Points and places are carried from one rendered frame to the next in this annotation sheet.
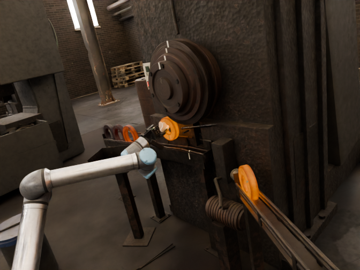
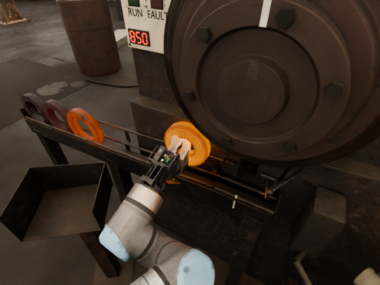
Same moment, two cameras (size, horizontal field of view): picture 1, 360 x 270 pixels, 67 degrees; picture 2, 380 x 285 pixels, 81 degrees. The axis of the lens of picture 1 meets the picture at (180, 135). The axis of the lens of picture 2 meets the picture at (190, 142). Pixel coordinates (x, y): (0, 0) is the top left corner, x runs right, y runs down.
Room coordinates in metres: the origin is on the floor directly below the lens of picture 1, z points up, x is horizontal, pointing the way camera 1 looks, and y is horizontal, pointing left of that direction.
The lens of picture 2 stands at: (1.16, 0.26, 1.30)
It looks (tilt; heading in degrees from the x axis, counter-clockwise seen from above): 41 degrees down; 338
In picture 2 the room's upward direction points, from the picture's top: straight up
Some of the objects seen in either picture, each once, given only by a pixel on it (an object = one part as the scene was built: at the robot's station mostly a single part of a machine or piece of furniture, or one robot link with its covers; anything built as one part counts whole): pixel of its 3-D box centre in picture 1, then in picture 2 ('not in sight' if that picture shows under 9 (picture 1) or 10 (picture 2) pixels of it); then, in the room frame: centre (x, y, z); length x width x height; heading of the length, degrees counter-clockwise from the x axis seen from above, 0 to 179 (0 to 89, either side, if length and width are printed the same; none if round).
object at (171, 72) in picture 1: (166, 88); (253, 89); (1.46, 0.02, 1.11); 0.28 x 0.06 x 0.28; 39
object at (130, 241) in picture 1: (125, 196); (90, 240); (1.74, 0.48, 0.36); 0.26 x 0.20 x 0.72; 74
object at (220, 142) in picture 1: (225, 160); (314, 225); (1.34, -0.22, 0.68); 0.11 x 0.08 x 0.24; 129
